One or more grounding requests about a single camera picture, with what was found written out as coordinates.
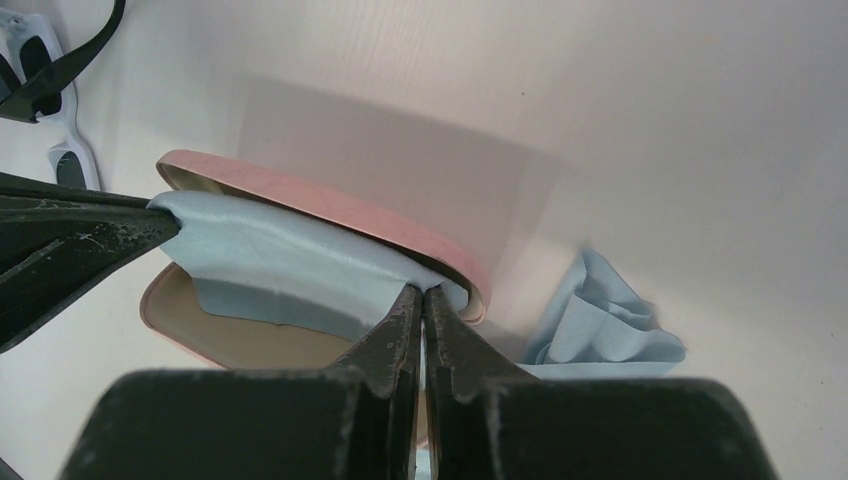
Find light blue cloth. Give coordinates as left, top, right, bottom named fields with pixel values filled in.
left=148, top=191, right=470, bottom=341
left=518, top=248, right=686, bottom=380

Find pink glasses case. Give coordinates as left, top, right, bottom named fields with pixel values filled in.
left=140, top=150, right=491, bottom=369

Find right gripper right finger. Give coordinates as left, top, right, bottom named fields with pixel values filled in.
left=422, top=287, right=778, bottom=479

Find black sunglasses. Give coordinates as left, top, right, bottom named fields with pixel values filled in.
left=1, top=0, right=126, bottom=123

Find white sunglasses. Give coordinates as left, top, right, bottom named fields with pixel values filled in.
left=1, top=8, right=101, bottom=191

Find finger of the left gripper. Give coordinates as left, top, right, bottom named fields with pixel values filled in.
left=1, top=173, right=180, bottom=351

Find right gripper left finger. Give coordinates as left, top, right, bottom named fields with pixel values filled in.
left=61, top=286, right=422, bottom=479

